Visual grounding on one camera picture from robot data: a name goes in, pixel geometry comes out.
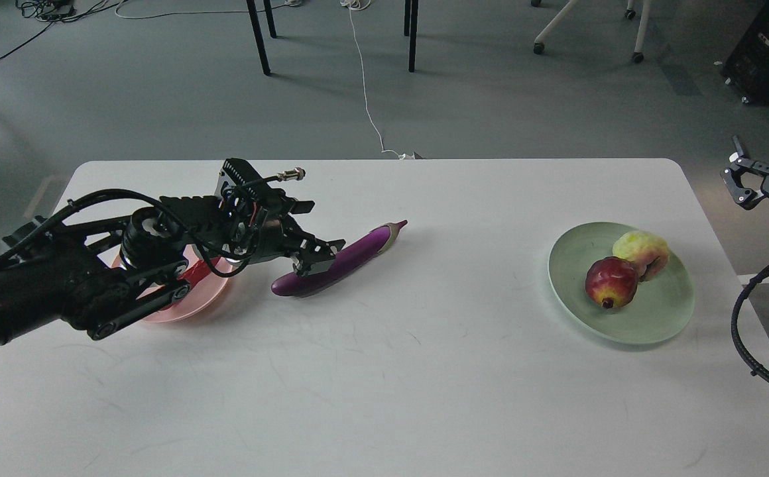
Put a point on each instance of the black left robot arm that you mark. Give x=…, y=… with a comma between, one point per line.
x=110, y=258

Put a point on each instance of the red chili pepper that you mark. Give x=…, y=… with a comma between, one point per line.
x=195, y=271

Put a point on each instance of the white chair base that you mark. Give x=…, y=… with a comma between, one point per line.
x=639, y=11

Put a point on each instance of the purple eggplant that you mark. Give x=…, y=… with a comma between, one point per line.
x=346, y=262

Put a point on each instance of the pink plate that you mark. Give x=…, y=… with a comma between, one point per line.
x=181, y=309

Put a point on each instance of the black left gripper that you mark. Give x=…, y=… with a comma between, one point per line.
x=262, y=225

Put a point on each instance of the yellow-green peach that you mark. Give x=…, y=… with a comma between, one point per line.
x=648, y=253

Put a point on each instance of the red pomegranate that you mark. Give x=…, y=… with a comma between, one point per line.
x=611, y=282

